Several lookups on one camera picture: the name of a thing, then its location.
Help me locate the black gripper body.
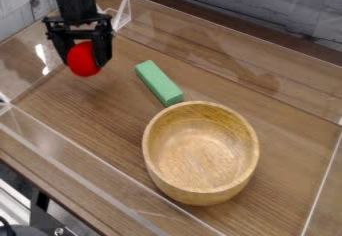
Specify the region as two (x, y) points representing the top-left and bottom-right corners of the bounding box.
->
(43, 13), (114, 44)

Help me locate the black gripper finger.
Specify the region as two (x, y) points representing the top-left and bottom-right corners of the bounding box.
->
(93, 34), (113, 68)
(53, 38), (75, 63)

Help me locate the black cable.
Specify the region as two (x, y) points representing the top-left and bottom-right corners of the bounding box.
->
(0, 215), (15, 236)

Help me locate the clear acrylic tray wall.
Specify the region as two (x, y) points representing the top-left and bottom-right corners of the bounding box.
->
(0, 0), (342, 236)

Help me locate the red toy fruit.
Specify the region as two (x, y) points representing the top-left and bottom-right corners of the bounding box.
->
(67, 41), (101, 77)

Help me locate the clear acrylic corner bracket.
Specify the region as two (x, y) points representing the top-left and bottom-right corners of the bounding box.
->
(97, 0), (133, 32)

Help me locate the green rectangular block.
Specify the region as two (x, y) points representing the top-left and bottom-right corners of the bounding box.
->
(135, 60), (185, 107)

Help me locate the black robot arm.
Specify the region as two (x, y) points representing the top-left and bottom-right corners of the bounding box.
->
(43, 0), (115, 69)

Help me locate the wooden bowl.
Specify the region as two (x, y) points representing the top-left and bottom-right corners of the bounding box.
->
(142, 101), (261, 206)

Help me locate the black table leg bracket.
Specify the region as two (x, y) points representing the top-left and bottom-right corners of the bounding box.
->
(30, 188), (94, 236)

